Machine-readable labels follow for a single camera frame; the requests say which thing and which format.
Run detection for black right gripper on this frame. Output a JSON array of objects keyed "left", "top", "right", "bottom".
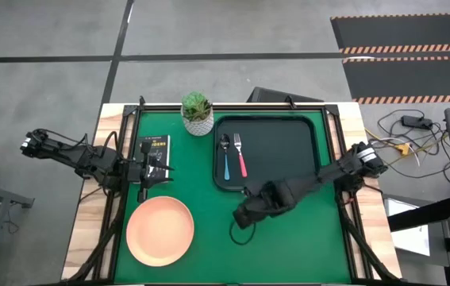
[{"left": 232, "top": 180, "right": 298, "bottom": 230}]

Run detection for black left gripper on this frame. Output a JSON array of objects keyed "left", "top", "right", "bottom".
[{"left": 127, "top": 141, "right": 175, "bottom": 204}]

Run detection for spoon with blue handle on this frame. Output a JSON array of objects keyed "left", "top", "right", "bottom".
[{"left": 219, "top": 133, "right": 232, "bottom": 182}]

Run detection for fork with red handle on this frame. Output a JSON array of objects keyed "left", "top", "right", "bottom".
[{"left": 233, "top": 133, "right": 248, "bottom": 179}]

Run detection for round orange plate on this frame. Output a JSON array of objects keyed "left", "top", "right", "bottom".
[{"left": 125, "top": 195, "right": 195, "bottom": 268}]

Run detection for black plastic tray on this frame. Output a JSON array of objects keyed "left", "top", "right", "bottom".
[{"left": 212, "top": 114, "right": 321, "bottom": 192}]

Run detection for black book yellow title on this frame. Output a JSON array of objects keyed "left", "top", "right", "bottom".
[{"left": 133, "top": 134, "right": 171, "bottom": 184}]

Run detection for green plant in patterned pot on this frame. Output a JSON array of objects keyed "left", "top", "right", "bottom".
[{"left": 179, "top": 91, "right": 215, "bottom": 137}]

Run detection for black flat panel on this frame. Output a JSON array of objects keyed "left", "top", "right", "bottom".
[{"left": 246, "top": 86, "right": 325, "bottom": 105}]

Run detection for white paper sheet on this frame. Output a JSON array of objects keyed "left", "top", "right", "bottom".
[{"left": 383, "top": 198, "right": 432, "bottom": 257}]

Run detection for black power adapter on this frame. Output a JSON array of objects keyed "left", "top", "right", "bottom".
[{"left": 401, "top": 114, "right": 434, "bottom": 130}]

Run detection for black mat orange striped edge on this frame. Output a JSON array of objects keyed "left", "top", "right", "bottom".
[
  {"left": 341, "top": 55, "right": 450, "bottom": 105},
  {"left": 329, "top": 13, "right": 450, "bottom": 55}
]

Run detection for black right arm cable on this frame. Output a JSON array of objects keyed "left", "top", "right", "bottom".
[{"left": 229, "top": 220, "right": 258, "bottom": 246}]

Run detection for black metal rig frame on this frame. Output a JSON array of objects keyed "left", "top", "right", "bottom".
[{"left": 63, "top": 95, "right": 404, "bottom": 285}]

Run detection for tangled floor cables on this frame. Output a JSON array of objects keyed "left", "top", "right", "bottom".
[{"left": 365, "top": 109, "right": 450, "bottom": 186}]

